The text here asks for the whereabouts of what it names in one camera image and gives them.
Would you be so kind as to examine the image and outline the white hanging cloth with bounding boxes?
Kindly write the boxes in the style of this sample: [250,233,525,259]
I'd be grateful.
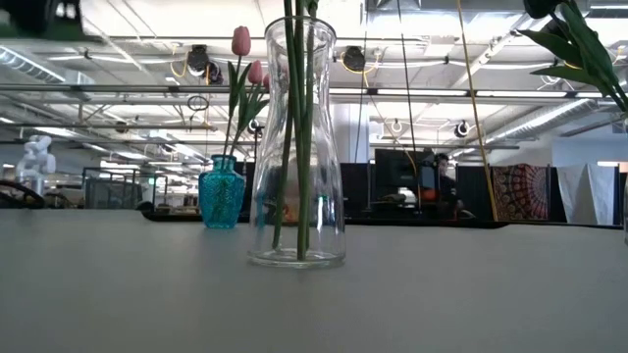
[556,164,620,226]

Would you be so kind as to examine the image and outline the black monitor on stand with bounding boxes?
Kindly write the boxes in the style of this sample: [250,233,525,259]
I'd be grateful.
[375,148,437,190]

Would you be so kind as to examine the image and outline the black partition panel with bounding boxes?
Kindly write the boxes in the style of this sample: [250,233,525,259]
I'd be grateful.
[454,165,494,220]
[340,162,370,217]
[547,165,560,223]

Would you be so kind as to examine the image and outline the teal textured glass vase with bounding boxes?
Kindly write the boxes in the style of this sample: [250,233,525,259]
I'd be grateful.
[197,154,246,230]

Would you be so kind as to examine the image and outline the red patterned tapestry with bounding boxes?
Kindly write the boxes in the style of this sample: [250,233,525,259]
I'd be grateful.
[492,164,550,222]

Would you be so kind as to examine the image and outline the black hanging cable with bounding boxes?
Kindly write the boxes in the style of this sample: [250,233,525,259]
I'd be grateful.
[395,0,423,212]

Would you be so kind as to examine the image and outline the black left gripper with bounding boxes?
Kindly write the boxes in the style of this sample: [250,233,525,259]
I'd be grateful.
[0,0,84,40]

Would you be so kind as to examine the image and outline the orange black vacuum cleaner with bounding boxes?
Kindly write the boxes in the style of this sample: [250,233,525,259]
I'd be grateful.
[0,179,46,210]

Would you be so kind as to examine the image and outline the tall clear glass carafe vase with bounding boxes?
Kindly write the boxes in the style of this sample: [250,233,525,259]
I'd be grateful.
[246,16,347,270]

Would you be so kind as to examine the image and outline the person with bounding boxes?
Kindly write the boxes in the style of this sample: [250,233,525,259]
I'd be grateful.
[430,152,476,221]

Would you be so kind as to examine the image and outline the white robot figure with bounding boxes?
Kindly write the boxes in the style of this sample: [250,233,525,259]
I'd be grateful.
[14,135,58,197]

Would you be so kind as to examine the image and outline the thick yellow hanging cable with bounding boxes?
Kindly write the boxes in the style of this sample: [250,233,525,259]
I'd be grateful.
[455,0,499,222]

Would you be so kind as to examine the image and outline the black wire cart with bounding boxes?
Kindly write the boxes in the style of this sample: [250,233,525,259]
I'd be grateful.
[81,167,169,210]

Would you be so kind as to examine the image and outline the green plant leaves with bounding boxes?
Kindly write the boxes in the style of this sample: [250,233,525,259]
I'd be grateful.
[518,0,628,113]

